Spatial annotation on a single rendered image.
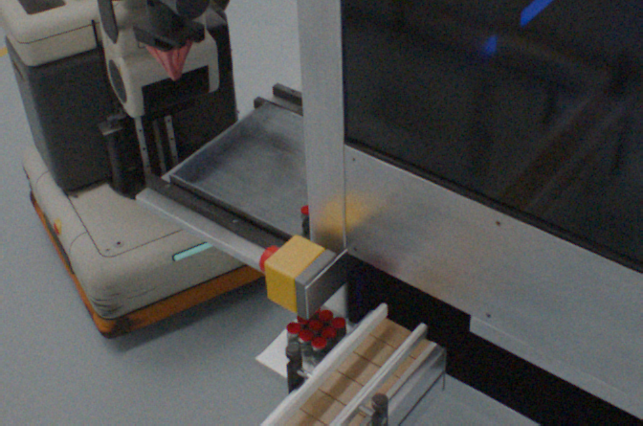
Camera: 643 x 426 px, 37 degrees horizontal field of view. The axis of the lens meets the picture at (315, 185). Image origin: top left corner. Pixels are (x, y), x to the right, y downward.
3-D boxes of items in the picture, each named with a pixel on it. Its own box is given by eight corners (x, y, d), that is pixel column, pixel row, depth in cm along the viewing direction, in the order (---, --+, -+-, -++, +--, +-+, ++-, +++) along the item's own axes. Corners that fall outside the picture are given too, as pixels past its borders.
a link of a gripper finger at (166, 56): (172, 92, 154) (164, 41, 148) (141, 78, 157) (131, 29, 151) (201, 73, 158) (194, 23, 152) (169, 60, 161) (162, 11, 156)
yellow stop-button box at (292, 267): (339, 290, 135) (337, 253, 130) (306, 322, 130) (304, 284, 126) (297, 268, 138) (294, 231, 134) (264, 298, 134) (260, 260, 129)
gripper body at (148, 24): (178, 54, 147) (171, 11, 143) (132, 34, 153) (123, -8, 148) (207, 35, 151) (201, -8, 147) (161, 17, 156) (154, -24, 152)
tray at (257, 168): (420, 182, 164) (421, 166, 162) (330, 270, 149) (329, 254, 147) (267, 116, 181) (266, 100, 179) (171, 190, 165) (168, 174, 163)
